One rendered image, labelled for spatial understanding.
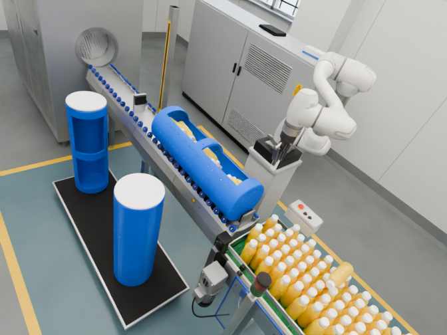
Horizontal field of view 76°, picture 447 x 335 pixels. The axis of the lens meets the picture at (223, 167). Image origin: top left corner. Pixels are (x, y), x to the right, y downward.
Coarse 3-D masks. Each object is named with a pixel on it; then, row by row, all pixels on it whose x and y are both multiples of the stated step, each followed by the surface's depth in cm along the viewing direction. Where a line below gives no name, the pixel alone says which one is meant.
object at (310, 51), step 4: (304, 48) 298; (308, 48) 295; (312, 48) 298; (304, 52) 299; (308, 52) 296; (312, 52) 294; (316, 52) 291; (320, 52) 294; (312, 56) 295; (316, 56) 293; (320, 56) 290
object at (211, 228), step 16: (112, 80) 268; (128, 96) 254; (112, 112) 252; (144, 112) 242; (128, 128) 233; (144, 144) 220; (160, 160) 209; (160, 176) 225; (176, 176) 198; (176, 192) 206; (192, 208) 190; (208, 224) 181; (256, 224) 183
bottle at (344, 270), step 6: (342, 264) 147; (348, 264) 146; (336, 270) 143; (342, 270) 143; (348, 270) 144; (330, 276) 141; (336, 276) 139; (342, 276) 140; (348, 276) 143; (336, 282) 138; (342, 282) 139
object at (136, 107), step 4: (136, 96) 229; (140, 96) 231; (144, 96) 233; (136, 100) 230; (140, 100) 233; (144, 100) 235; (136, 104) 233; (140, 104) 235; (144, 104) 240; (136, 108) 237; (140, 108) 240; (144, 108) 243
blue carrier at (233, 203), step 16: (160, 112) 197; (176, 112) 208; (160, 128) 194; (176, 128) 188; (192, 128) 213; (176, 144) 184; (192, 144) 179; (208, 144) 178; (176, 160) 190; (192, 160) 176; (208, 160) 171; (224, 160) 195; (192, 176) 179; (208, 176) 168; (224, 176) 164; (240, 176) 187; (208, 192) 170; (224, 192) 161; (240, 192) 157; (256, 192) 167; (224, 208) 162; (240, 208) 167
